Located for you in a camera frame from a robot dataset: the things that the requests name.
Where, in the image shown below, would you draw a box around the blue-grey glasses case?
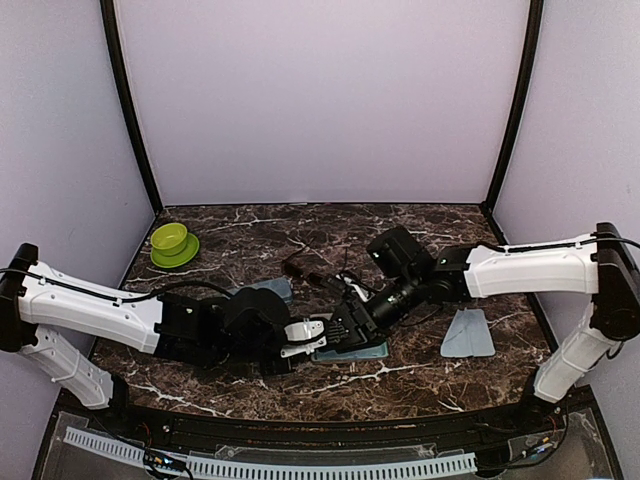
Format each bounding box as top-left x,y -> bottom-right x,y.
230,277 -> 294,305

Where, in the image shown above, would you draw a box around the folded light blue cloth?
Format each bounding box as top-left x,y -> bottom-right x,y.
440,309 -> 496,359

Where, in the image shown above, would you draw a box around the right black frame post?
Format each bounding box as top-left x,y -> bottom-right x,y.
481,0 -> 545,217

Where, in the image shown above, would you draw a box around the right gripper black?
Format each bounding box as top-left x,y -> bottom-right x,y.
329,269 -> 424,353

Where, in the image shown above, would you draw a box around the beige glasses case teal lining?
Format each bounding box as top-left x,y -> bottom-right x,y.
311,342 -> 389,364

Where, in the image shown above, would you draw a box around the green bowl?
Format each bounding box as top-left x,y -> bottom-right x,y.
150,222 -> 188,257

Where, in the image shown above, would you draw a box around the black front rail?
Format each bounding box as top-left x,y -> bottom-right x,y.
89,405 -> 566,451

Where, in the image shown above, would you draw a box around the green plate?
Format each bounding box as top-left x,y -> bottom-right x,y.
151,233 -> 200,269

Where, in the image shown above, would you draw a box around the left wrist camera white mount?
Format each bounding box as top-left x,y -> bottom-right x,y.
280,317 -> 327,358

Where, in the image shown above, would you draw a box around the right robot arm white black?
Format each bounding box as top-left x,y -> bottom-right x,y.
327,222 -> 639,434

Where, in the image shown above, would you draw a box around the brown sunglasses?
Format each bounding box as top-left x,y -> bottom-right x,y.
280,238 -> 347,294

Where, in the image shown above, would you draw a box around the black frame post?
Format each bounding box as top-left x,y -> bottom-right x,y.
99,0 -> 164,215
481,0 -> 545,217

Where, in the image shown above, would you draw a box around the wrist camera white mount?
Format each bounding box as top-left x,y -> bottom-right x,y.
324,270 -> 378,302
280,317 -> 327,358

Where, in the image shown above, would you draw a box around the left black frame post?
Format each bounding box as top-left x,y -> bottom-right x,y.
99,0 -> 164,215

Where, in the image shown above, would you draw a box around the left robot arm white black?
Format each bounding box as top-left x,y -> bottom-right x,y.
1,243 -> 323,436

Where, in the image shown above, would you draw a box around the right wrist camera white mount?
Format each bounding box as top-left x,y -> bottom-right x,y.
324,270 -> 378,302

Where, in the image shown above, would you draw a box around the white slotted cable duct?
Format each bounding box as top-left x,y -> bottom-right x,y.
63,427 -> 478,479

